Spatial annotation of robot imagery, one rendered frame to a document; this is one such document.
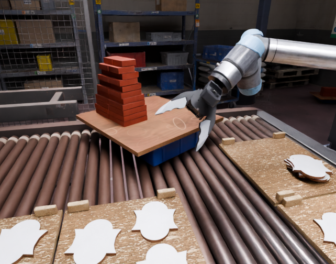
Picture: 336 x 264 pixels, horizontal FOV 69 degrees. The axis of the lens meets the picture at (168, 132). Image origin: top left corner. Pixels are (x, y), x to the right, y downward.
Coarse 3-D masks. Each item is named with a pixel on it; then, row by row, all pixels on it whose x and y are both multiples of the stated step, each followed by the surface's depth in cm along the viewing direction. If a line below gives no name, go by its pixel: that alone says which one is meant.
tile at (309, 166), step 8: (288, 160) 91; (296, 160) 91; (304, 160) 91; (312, 160) 91; (320, 160) 91; (296, 168) 86; (304, 168) 86; (312, 168) 86; (320, 168) 86; (312, 176) 82; (320, 176) 82
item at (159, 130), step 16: (176, 112) 120; (96, 128) 103; (112, 128) 102; (128, 128) 102; (144, 128) 102; (160, 128) 102; (176, 128) 102; (192, 128) 102; (128, 144) 89; (144, 144) 89; (160, 144) 90
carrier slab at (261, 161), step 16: (240, 144) 112; (256, 144) 112; (272, 144) 112; (288, 144) 112; (240, 160) 99; (256, 160) 99; (272, 160) 99; (256, 176) 89; (272, 176) 89; (288, 176) 89; (272, 192) 80; (304, 192) 80; (320, 192) 80
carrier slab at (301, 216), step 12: (300, 204) 75; (312, 204) 75; (324, 204) 75; (288, 216) 71; (300, 216) 70; (312, 216) 70; (300, 228) 67; (312, 228) 66; (312, 240) 63; (324, 252) 60
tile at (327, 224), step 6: (324, 216) 69; (330, 216) 69; (318, 222) 67; (324, 222) 67; (330, 222) 67; (324, 228) 65; (330, 228) 65; (324, 234) 64; (330, 234) 64; (324, 240) 62; (330, 240) 62
